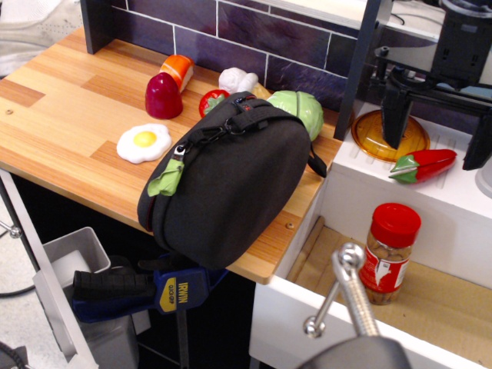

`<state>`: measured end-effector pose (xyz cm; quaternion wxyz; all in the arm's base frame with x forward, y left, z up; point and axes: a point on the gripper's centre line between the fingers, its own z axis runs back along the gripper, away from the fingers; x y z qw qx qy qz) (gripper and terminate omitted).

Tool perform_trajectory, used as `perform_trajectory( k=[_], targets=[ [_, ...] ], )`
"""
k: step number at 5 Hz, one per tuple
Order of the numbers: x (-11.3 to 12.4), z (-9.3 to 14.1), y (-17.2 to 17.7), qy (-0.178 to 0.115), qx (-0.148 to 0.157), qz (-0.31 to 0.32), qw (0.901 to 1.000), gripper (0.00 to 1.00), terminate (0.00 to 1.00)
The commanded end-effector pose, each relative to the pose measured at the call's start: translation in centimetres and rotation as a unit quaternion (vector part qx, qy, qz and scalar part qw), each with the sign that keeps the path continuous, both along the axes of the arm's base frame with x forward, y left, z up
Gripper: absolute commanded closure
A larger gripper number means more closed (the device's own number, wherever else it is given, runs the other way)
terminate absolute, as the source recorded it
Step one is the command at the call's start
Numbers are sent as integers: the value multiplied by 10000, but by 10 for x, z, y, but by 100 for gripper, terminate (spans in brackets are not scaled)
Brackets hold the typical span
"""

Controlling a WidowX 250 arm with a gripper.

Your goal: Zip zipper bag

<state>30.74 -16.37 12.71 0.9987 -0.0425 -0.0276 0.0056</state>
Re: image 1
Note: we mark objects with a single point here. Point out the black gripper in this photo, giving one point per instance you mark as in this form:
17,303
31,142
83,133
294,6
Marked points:
437,73

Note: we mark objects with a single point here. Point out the black zipper bag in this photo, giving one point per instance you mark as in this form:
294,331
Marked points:
242,163

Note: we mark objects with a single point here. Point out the green zipper pull tab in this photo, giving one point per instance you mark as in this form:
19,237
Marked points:
167,182

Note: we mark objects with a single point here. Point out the red toy chili pepper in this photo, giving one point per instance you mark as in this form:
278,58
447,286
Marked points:
420,166

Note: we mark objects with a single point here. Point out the amber glass lid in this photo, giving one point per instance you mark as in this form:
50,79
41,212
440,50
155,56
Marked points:
367,132

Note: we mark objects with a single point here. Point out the red lid peanut jar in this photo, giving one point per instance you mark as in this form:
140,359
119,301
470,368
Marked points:
390,240

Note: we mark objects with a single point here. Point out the green toy cabbage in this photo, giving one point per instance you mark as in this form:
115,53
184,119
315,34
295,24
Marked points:
302,105

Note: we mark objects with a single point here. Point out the white drawer cabinet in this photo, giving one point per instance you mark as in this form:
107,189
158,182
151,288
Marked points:
428,272

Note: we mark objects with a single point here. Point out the white toy garlic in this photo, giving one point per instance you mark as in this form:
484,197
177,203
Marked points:
234,80

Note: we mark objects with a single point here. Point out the red toy strawberry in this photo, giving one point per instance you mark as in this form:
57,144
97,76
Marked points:
210,100

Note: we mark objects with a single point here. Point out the orange white toy sushi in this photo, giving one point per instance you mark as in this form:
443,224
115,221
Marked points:
180,68

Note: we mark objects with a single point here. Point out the dark red toy vegetable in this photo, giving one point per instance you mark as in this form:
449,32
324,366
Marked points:
163,97

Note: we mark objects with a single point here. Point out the toy fried egg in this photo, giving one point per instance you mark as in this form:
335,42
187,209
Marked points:
144,143

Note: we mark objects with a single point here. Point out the blue Irwin quick-grip clamp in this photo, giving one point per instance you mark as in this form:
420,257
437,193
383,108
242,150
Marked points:
168,284

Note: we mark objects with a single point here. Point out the white plastic bin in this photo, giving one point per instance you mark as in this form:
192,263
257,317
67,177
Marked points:
59,259

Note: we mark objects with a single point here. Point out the grey shelf post right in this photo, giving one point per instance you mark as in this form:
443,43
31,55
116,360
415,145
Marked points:
364,39

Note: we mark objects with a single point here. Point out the grey shelf post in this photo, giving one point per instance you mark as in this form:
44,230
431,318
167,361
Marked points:
98,24
364,39

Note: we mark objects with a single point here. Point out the grey shelf post left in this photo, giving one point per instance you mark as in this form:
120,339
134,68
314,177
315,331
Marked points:
98,24

